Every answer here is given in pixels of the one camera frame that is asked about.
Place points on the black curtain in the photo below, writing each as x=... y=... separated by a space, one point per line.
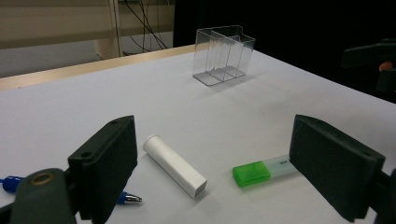
x=280 y=25

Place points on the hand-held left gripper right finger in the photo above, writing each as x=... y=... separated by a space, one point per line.
x=336 y=168

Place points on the green highlighter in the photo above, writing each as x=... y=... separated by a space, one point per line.
x=250 y=173

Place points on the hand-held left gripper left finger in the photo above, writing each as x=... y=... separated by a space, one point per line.
x=106 y=168

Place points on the beige wooden bench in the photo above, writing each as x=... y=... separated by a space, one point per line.
x=46 y=25

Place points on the blue ballpoint pen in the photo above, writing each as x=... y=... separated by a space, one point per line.
x=129 y=198

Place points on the clear plastic organizer box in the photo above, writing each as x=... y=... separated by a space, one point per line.
x=218 y=75

